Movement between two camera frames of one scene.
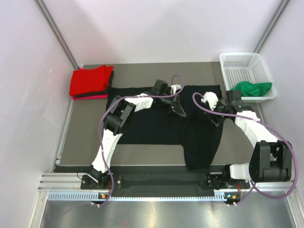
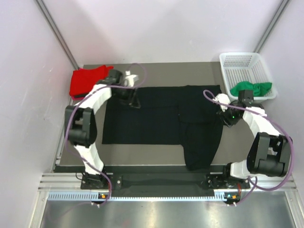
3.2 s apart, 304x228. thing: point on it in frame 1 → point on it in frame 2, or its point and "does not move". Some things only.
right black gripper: x=213 y=118 → x=223 y=117
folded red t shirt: x=93 y=80 does not move
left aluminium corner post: x=42 y=7 does not move
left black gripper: x=176 y=107 → x=132 y=100
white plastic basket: x=240 y=67 does not move
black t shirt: x=200 y=137 does not move
